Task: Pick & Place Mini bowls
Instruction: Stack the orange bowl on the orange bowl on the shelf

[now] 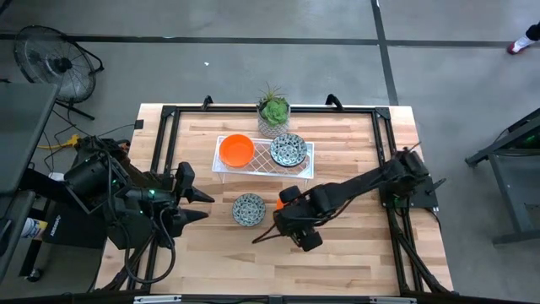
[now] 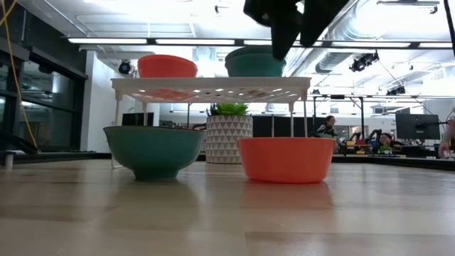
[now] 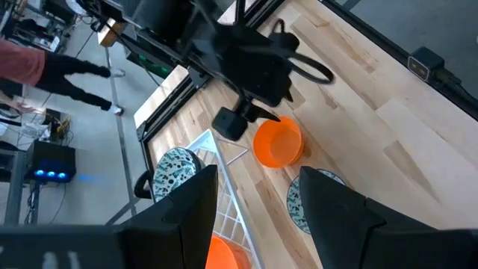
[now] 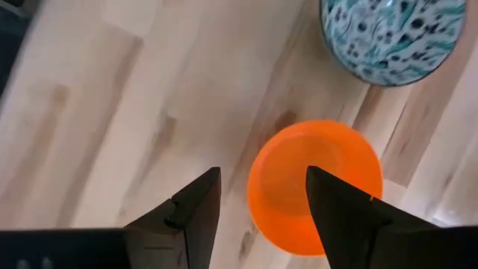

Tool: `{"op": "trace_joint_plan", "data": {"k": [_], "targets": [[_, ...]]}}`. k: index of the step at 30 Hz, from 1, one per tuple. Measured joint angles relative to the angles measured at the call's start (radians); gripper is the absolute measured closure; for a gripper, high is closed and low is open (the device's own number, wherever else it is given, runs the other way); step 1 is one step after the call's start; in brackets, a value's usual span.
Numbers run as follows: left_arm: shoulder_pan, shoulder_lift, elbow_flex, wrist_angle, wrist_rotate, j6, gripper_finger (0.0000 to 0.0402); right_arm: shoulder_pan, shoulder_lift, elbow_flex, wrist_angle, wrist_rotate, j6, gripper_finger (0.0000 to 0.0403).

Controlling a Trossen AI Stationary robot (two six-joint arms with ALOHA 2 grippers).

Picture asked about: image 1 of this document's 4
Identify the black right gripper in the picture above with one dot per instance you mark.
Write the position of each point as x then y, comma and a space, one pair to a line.
297, 219

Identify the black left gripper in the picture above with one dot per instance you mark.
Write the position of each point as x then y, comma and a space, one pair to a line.
171, 202

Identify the orange plastic mini bowl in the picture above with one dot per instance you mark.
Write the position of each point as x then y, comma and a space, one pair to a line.
280, 204
236, 150

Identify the floral blue ceramic bowl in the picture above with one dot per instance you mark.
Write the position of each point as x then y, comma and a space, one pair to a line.
288, 149
249, 210

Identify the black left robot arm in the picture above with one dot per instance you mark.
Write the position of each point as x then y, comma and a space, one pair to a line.
90, 177

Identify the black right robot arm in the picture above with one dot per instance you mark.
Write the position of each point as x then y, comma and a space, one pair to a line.
358, 183

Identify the grey geometric plant pot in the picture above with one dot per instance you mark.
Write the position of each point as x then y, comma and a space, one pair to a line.
272, 130

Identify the small black box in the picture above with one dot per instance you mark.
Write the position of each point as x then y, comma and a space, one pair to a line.
139, 124

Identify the black curved clamp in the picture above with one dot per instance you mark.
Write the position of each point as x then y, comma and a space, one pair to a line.
334, 101
207, 102

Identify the green succulent plant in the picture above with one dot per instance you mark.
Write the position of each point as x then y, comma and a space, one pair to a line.
274, 112

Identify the black box with white text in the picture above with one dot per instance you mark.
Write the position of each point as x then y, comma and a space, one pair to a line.
71, 230

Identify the dark spiky air plant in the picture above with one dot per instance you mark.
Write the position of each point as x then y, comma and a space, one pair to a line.
271, 92

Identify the yellow power plug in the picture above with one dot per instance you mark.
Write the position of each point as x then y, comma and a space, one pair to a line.
72, 140

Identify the white labelled can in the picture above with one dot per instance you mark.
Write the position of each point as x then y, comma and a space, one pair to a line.
31, 228

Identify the dark grey desk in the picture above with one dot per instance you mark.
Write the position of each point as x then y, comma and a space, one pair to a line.
21, 135

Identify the black floor fan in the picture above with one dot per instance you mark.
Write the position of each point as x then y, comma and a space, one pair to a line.
63, 64

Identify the black metal stand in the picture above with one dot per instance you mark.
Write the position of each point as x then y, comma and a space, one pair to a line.
527, 186

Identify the person's shoe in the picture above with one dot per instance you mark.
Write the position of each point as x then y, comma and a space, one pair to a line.
519, 44

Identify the person's leg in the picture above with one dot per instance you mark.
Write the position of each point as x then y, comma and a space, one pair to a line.
535, 31

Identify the silver metal bracket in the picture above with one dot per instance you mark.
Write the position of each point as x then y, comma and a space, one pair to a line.
158, 299
392, 300

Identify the black aluminium table frame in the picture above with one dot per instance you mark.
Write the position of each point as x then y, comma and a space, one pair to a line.
337, 110

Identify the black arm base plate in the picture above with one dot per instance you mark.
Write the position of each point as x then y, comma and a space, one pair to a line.
422, 198

